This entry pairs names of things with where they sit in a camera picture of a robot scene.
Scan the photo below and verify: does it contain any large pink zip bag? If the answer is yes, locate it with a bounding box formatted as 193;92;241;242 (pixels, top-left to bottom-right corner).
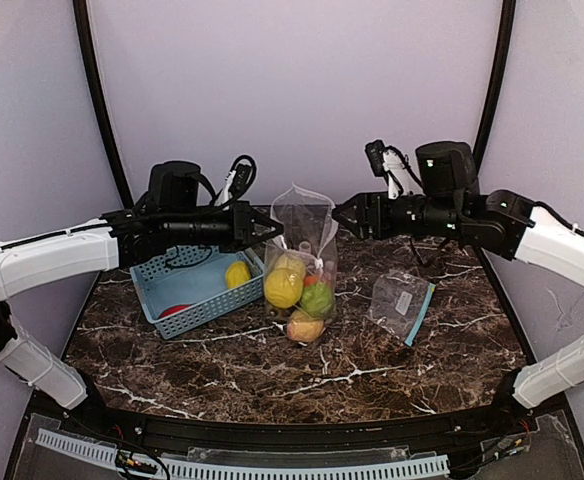
264;185;338;336

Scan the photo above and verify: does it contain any yellow lemon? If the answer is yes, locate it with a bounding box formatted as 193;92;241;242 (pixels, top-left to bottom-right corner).
264;268;305;309

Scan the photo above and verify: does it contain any orange tangerine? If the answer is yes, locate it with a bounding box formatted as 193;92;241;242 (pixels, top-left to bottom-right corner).
304;275;318;286

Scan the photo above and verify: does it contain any green apple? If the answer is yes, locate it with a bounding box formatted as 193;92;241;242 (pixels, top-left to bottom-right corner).
300;282;334;318

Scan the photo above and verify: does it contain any small blue zip bag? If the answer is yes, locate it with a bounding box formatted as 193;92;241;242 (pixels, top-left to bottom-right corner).
366;269;436;347

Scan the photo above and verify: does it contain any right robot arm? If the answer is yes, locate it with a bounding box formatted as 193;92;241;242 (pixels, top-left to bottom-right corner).
332;140;584;412

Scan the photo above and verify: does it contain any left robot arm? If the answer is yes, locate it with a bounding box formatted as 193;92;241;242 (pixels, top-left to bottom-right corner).
0;155;284;410

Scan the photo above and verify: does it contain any blue plastic basket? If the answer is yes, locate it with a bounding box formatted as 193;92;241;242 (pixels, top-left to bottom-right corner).
129;246;265;340

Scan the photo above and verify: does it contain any red chili pepper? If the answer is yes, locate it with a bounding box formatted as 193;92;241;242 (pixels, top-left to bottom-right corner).
159;304;190;319

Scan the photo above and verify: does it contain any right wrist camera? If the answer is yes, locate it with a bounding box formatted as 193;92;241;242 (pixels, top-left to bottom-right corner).
364;140;422;200

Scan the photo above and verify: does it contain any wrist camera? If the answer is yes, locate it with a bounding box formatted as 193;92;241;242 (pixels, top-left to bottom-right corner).
214;155;257;208
364;140;422;200

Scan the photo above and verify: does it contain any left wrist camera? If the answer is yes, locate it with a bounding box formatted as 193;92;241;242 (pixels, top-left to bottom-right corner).
214;155;257;208

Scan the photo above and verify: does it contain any right black frame post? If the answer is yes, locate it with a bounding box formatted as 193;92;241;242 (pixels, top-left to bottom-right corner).
473;0;517;162

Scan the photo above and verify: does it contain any black frame post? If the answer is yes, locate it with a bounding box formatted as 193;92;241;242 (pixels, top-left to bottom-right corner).
72;0;133;208
473;0;517;162

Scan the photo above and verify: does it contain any white cable duct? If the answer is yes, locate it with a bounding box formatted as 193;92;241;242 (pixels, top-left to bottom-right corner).
35;429;451;479

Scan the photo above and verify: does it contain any left black frame post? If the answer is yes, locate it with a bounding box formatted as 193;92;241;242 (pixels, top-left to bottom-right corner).
72;0;133;208

